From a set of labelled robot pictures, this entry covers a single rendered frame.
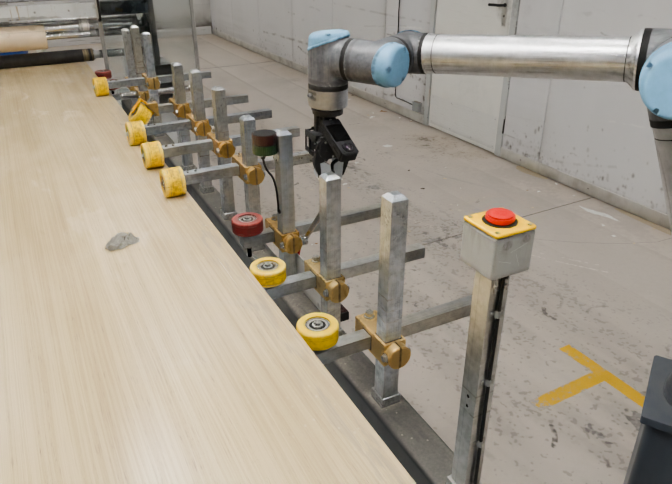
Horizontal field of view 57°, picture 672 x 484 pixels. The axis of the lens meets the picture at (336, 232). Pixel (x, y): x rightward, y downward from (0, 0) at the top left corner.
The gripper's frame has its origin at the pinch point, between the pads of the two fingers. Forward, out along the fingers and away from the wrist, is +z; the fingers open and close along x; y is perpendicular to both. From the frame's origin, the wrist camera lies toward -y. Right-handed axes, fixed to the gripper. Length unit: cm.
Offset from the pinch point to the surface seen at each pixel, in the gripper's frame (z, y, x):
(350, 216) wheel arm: 15.1, 12.5, -12.6
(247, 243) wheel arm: 16.3, 12.2, 17.8
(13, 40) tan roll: 1, 240, 59
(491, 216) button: -24, -66, 9
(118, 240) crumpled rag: 10, 15, 48
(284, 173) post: -2.8, 8.5, 8.5
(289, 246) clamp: 16.0, 5.4, 8.9
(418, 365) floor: 101, 34, -58
